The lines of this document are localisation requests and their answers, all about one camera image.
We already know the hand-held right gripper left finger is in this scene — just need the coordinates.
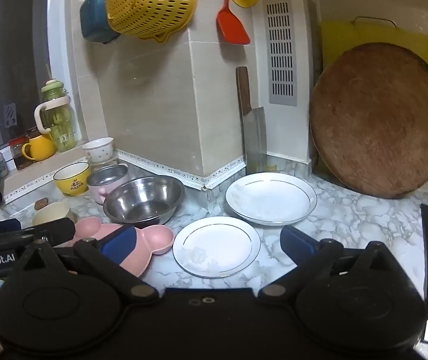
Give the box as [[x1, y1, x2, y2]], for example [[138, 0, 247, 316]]
[[10, 226, 160, 305]]

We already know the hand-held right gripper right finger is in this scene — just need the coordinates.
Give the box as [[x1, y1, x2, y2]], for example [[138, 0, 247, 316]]
[[257, 226, 409, 305]]

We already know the cream bowl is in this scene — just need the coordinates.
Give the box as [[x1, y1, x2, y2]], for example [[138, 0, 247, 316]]
[[31, 201, 77, 230]]

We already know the pink bear-shaped plate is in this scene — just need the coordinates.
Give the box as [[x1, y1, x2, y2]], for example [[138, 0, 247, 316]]
[[70, 217, 176, 279]]

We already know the large stainless steel bowl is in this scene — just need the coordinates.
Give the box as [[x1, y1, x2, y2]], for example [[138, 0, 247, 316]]
[[103, 175, 186, 228]]

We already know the pink steel-lined bowl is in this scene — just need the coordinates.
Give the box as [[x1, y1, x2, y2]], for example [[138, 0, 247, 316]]
[[87, 164, 129, 205]]

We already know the yellow printed bowl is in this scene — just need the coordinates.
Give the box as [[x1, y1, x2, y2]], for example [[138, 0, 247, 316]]
[[53, 162, 92, 197]]

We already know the red-brown box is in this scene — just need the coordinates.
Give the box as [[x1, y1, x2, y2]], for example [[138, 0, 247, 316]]
[[9, 127, 35, 172]]

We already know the yellow mug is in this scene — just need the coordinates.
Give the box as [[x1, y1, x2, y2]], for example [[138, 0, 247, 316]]
[[21, 134, 56, 162]]

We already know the white dotted bowl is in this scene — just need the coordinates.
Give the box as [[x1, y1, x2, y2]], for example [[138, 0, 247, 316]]
[[82, 137, 116, 162]]

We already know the grey vent grille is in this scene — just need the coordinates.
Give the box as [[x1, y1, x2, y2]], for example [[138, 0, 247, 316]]
[[262, 0, 298, 107]]

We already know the round wooden cutting board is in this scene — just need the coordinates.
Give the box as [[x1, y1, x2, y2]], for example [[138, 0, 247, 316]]
[[309, 42, 428, 200]]

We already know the window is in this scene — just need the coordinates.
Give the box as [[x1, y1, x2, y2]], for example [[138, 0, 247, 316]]
[[0, 0, 52, 149]]

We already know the yellow plastic cutting board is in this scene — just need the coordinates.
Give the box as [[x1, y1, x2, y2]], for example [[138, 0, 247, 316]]
[[318, 16, 428, 73]]

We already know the blue hanging pot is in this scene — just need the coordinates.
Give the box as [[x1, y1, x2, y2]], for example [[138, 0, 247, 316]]
[[80, 0, 122, 44]]

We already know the orange spatula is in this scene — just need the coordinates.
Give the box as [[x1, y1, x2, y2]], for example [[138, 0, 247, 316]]
[[216, 0, 251, 45]]

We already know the yellow plastic colander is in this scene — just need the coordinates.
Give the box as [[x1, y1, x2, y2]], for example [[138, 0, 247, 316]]
[[105, 0, 197, 44]]

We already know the steel cleaver with wooden handle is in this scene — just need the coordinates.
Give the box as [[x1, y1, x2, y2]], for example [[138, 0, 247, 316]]
[[236, 66, 268, 175]]

